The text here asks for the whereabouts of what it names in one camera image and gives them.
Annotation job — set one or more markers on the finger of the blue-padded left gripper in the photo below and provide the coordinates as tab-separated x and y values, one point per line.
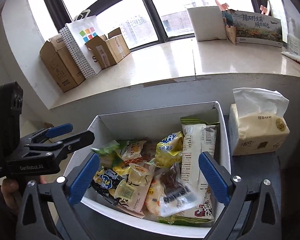
42	153
56	131

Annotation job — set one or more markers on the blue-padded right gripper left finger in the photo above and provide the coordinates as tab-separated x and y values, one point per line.
35	220

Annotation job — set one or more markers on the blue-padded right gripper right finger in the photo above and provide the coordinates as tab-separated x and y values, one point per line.
262	220

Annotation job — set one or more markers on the yellow green jelly cup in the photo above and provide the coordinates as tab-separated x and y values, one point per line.
124	190

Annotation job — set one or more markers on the clear jelly cup orange lid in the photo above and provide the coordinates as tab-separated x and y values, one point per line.
138	175

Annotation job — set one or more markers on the clear dark dried fruit packet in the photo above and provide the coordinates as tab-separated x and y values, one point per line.
176	192

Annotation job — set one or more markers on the beige corn cake snack packet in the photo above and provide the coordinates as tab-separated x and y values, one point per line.
137	152

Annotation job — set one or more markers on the green pea snack packet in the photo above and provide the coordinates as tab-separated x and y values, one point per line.
108	154

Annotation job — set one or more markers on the round rice cracker packet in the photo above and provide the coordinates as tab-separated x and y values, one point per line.
152	201

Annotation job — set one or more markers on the person's left hand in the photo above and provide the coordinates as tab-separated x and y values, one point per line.
8	204

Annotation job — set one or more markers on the black yellow snack packet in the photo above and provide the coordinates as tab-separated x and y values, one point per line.
105	183

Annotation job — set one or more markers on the beige tissue pack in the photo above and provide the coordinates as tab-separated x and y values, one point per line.
256	121

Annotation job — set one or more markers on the tall white green snack bag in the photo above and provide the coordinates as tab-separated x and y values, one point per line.
199	137

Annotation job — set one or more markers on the open brown cardboard box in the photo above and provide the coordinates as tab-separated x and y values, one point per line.
109	50

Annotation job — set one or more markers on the yellow blue snack packet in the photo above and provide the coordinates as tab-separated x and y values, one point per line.
169	150

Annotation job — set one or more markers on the white polka dot paper bag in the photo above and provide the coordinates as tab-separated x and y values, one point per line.
75	35

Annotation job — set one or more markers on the printed landscape gift box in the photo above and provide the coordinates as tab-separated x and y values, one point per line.
256	28

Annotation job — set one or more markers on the white board on sill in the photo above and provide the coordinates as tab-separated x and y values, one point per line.
208	23

